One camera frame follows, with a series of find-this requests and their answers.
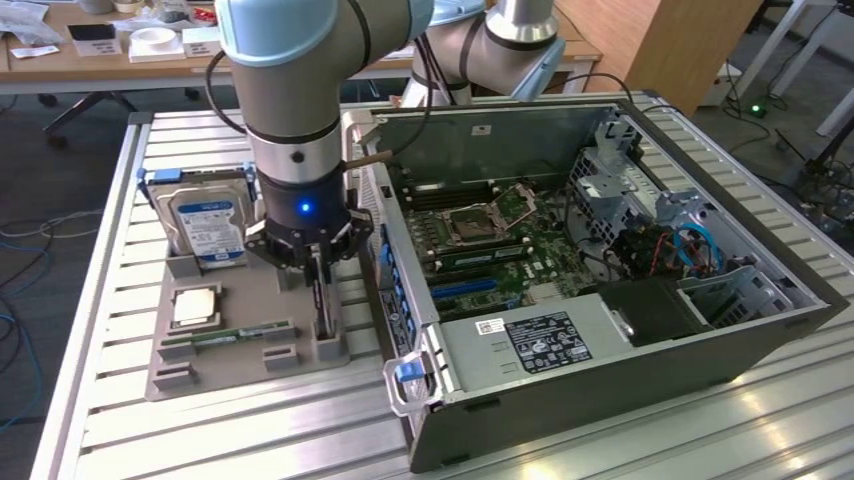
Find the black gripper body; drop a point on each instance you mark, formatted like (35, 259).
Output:
(301, 210)

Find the graphics card with black fan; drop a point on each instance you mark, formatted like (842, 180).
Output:
(325, 310)

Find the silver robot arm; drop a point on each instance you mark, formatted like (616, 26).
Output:
(287, 100)

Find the hard disk with blue label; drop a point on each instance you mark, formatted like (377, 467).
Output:
(201, 225)

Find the silver CPU chip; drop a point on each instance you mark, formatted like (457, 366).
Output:
(195, 305)

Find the green RAM stick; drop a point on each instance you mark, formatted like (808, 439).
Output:
(484, 256)
(227, 334)

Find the CPU socket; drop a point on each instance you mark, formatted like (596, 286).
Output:
(474, 225)

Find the blue expansion slot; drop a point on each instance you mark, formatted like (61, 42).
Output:
(464, 290)

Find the grey parts rack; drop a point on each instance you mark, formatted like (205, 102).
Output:
(234, 372)

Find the green motherboard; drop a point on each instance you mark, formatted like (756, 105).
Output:
(528, 280)

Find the metal socket cover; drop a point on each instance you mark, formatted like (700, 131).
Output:
(534, 202)

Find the blue case latch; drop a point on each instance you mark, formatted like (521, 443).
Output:
(409, 372)

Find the grey power supply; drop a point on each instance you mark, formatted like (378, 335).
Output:
(481, 360)

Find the small white box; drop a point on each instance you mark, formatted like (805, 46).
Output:
(202, 42)

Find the flat white box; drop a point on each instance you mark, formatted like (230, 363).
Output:
(157, 56)

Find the metal disk bay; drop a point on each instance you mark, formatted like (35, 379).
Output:
(734, 300)
(601, 190)

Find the black chair base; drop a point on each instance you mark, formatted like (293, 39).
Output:
(87, 105)

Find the white tape roll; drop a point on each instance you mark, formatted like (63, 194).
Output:
(154, 37)

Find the red small parts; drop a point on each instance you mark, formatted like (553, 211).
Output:
(206, 16)

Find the white box with black top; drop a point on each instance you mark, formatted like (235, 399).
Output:
(97, 40)

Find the black open PC case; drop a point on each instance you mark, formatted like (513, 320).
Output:
(601, 410)

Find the grey cup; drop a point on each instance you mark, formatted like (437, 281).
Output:
(97, 6)

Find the white card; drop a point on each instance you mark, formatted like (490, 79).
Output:
(34, 52)

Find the clear plastic bag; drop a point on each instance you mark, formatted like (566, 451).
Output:
(21, 22)

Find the device with green light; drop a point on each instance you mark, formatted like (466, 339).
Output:
(757, 108)

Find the white table frame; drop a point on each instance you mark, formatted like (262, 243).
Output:
(810, 35)

